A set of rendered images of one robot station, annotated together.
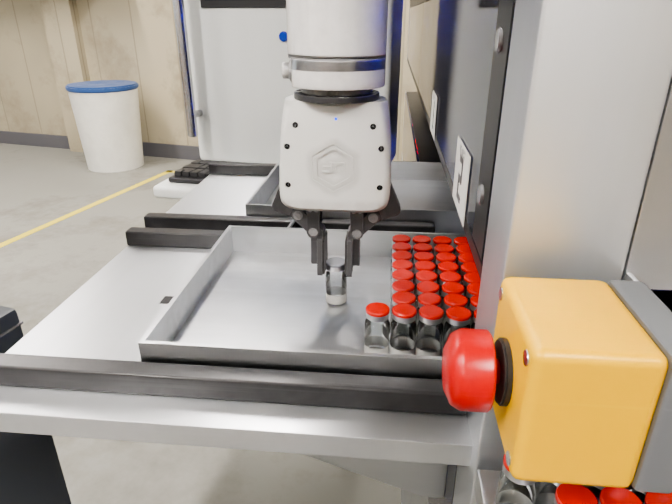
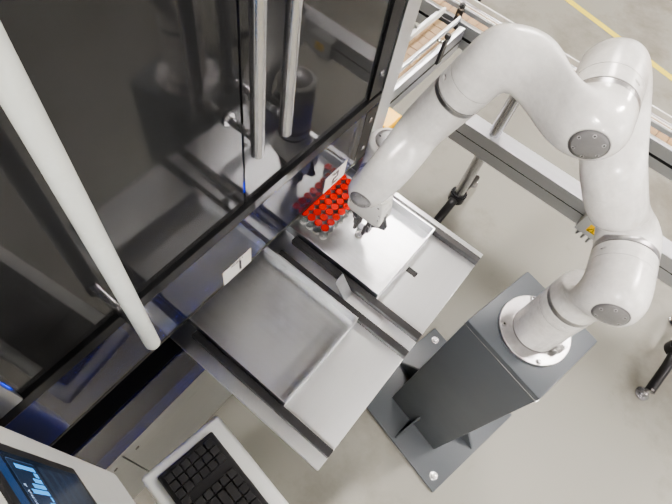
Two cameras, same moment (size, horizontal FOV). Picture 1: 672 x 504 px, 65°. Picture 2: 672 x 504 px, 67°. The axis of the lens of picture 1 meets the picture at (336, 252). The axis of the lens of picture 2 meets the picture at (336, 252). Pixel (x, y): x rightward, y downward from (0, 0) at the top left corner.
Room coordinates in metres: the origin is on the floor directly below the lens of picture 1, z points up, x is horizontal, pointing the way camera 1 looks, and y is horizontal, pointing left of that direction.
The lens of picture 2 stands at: (1.18, 0.20, 2.02)
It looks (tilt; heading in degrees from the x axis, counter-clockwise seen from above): 60 degrees down; 200
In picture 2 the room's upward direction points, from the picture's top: 16 degrees clockwise
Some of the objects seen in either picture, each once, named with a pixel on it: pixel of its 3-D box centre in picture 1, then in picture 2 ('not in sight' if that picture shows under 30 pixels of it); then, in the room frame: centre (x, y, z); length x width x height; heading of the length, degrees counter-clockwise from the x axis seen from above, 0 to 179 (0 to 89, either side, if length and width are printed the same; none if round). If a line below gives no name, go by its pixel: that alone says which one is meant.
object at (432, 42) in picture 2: not in sight; (394, 69); (-0.09, -0.23, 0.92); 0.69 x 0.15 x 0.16; 174
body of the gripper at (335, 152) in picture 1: (336, 145); (370, 200); (0.48, 0.00, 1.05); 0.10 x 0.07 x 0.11; 85
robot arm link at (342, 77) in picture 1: (334, 73); not in sight; (0.48, 0.00, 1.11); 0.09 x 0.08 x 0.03; 85
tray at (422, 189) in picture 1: (371, 191); (267, 313); (0.81, -0.06, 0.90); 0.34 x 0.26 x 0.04; 84
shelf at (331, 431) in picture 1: (313, 248); (333, 288); (0.64, 0.03, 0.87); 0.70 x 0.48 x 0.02; 174
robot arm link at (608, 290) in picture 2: not in sight; (600, 291); (0.46, 0.51, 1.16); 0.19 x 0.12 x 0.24; 6
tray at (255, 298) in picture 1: (358, 293); (354, 224); (0.47, -0.02, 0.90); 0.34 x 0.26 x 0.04; 84
